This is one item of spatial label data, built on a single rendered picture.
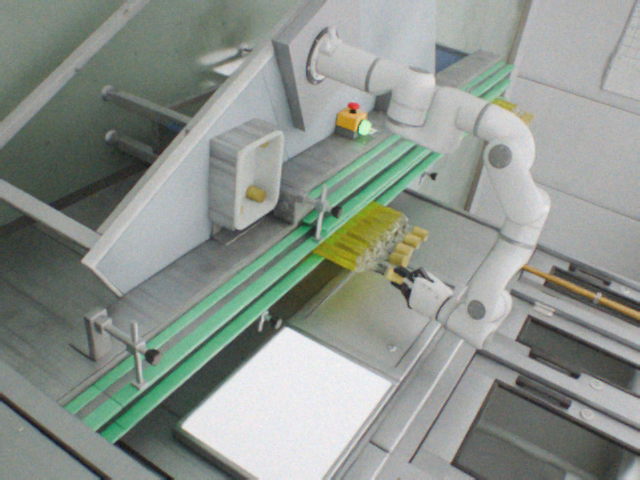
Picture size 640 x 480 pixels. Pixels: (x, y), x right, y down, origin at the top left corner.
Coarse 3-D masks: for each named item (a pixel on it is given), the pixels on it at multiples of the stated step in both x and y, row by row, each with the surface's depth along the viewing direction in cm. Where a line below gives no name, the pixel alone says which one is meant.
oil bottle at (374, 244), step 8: (344, 224) 169; (336, 232) 166; (344, 232) 165; (352, 232) 166; (360, 232) 166; (352, 240) 164; (360, 240) 163; (368, 240) 164; (376, 240) 164; (368, 248) 162; (376, 248) 162; (376, 256) 164
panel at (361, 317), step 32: (352, 288) 171; (384, 288) 173; (288, 320) 156; (320, 320) 158; (352, 320) 160; (384, 320) 162; (416, 320) 163; (256, 352) 145; (352, 352) 149; (384, 352) 152; (416, 352) 152; (224, 384) 136; (192, 448) 124; (352, 448) 126
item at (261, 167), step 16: (256, 144) 135; (272, 144) 146; (240, 160) 133; (256, 160) 151; (272, 160) 149; (240, 176) 135; (256, 176) 154; (272, 176) 151; (240, 192) 138; (272, 192) 154; (256, 208) 152; (272, 208) 155; (240, 224) 145
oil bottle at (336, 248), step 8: (328, 240) 162; (336, 240) 163; (344, 240) 163; (320, 248) 164; (328, 248) 162; (336, 248) 161; (344, 248) 160; (352, 248) 160; (360, 248) 161; (328, 256) 163; (336, 256) 162; (344, 256) 160; (352, 256) 159; (360, 256) 158; (368, 256) 159; (344, 264) 162; (352, 264) 160; (360, 264) 159
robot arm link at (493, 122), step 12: (492, 108) 133; (480, 120) 133; (492, 120) 132; (504, 120) 133; (516, 120) 133; (480, 132) 134; (492, 132) 134; (504, 132) 134; (516, 132) 134; (528, 132) 134; (528, 144) 134; (528, 156) 130; (528, 168) 135
